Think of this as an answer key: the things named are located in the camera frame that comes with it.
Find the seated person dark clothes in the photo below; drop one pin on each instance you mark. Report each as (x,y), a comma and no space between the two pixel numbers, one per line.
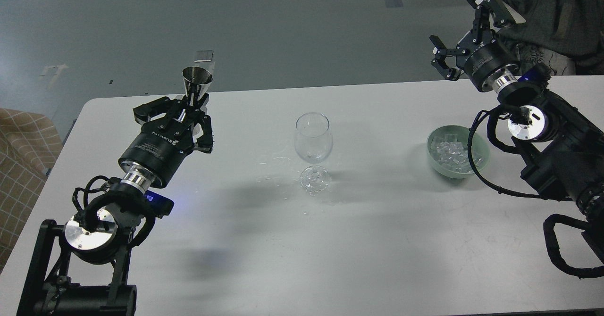
(564,35)

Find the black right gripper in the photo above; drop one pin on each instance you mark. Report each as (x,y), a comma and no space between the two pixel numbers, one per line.
(479,55)

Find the clear wine glass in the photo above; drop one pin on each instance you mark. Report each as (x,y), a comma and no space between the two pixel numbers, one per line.
(313,143)

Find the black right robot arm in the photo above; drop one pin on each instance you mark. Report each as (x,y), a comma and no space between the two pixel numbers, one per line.
(562,150)

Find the beige checkered cloth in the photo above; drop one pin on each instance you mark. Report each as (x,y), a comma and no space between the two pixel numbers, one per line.
(29,148)

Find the green bowl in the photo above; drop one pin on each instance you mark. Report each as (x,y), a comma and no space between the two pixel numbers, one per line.
(479,148)

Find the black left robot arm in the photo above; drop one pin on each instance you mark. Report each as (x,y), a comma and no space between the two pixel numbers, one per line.
(114,215)

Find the clear ice cubes pile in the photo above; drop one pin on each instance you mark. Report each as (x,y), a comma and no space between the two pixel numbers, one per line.
(450,154)

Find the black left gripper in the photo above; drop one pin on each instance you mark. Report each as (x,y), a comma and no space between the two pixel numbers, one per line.
(164,142)

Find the silver floor plate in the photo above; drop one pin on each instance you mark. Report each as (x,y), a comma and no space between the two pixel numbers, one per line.
(203,56)

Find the steel cocktail jigger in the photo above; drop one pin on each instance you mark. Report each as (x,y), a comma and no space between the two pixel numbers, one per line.
(197,81)

